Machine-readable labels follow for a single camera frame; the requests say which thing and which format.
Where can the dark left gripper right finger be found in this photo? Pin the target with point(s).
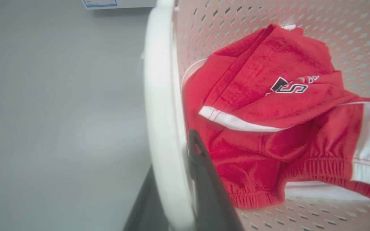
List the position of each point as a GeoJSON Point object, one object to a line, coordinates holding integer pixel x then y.
{"type": "Point", "coordinates": [209, 199]}

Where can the beige perforated laundry basket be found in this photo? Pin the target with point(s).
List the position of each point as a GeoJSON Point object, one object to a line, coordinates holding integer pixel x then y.
{"type": "Point", "coordinates": [163, 96]}

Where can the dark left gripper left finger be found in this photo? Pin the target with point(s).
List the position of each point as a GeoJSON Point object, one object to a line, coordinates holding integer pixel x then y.
{"type": "Point", "coordinates": [146, 211]}

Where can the blue energy label sticker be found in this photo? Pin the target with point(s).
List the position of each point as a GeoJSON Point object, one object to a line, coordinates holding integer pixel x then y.
{"type": "Point", "coordinates": [100, 3]}

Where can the white washing machine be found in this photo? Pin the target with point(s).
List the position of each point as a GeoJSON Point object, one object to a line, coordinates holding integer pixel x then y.
{"type": "Point", "coordinates": [133, 3]}

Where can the red sports garment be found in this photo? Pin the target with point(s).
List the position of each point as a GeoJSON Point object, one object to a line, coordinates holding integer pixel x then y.
{"type": "Point", "coordinates": [252, 80]}

